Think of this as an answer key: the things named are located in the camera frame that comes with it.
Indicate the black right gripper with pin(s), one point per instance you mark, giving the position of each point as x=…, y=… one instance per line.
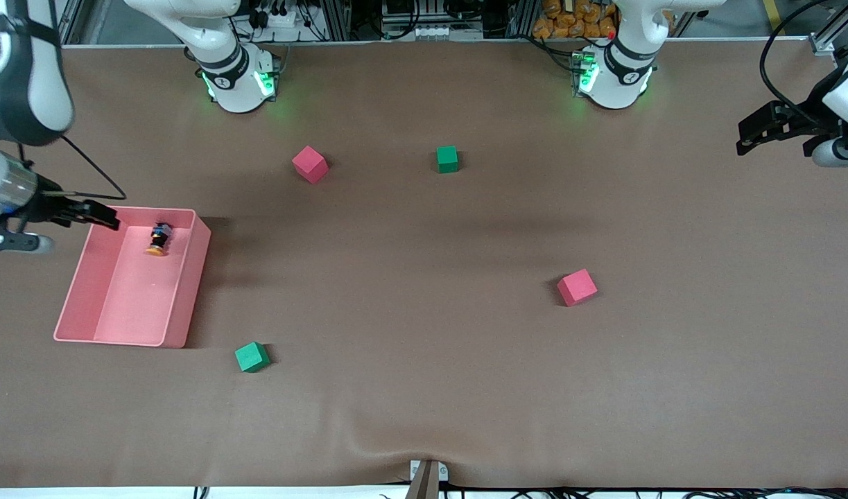
x=44, y=207

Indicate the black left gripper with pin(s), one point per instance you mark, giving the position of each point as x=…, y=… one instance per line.
x=810, y=122

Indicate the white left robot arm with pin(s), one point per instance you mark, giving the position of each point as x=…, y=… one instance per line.
x=625, y=69

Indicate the pink plastic bin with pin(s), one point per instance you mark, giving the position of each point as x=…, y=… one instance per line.
x=139, y=298

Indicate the green foam cube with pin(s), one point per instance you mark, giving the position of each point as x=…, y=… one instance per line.
x=251, y=357
x=447, y=159

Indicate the pink foam cube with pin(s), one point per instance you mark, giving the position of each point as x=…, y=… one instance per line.
x=576, y=287
x=309, y=164

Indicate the bag of orange snacks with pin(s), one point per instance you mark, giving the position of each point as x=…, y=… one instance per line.
x=569, y=24

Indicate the white power strip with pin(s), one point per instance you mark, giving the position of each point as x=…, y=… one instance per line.
x=278, y=19

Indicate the white terminal block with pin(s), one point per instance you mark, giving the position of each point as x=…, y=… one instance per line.
x=434, y=32

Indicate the brown table mat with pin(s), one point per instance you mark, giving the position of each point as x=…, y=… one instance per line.
x=424, y=388

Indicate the brown pointed bar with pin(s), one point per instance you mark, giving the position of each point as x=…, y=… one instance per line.
x=424, y=485

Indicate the aluminium frame profile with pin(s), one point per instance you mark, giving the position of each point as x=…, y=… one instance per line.
x=73, y=28
x=822, y=46
x=337, y=17

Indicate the small metal bracket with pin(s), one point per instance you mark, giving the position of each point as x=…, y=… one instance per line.
x=443, y=473

